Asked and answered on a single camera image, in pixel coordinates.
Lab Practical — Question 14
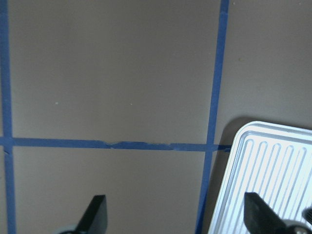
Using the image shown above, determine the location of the silver ribbed metal tray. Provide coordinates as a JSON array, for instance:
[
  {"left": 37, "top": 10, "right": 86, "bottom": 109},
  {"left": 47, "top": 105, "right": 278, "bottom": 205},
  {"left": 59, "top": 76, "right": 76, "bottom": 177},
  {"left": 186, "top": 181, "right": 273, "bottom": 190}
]
[{"left": 208, "top": 121, "right": 312, "bottom": 234}]

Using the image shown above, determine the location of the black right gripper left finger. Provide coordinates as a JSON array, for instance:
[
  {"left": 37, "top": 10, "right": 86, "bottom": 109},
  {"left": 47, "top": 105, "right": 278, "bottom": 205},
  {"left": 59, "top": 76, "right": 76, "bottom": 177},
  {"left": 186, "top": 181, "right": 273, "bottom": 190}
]
[{"left": 57, "top": 195, "right": 108, "bottom": 234}]

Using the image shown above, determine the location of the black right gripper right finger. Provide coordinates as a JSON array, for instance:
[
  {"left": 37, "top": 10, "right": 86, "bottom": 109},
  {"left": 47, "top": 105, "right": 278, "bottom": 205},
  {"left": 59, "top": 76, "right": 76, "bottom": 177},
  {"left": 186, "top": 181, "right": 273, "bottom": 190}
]
[{"left": 244, "top": 192, "right": 312, "bottom": 234}]

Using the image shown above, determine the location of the small black bearing gear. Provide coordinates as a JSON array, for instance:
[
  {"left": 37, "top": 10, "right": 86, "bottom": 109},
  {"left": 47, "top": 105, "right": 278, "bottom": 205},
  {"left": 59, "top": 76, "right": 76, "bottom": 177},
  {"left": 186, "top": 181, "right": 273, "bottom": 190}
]
[{"left": 302, "top": 207, "right": 312, "bottom": 224}]

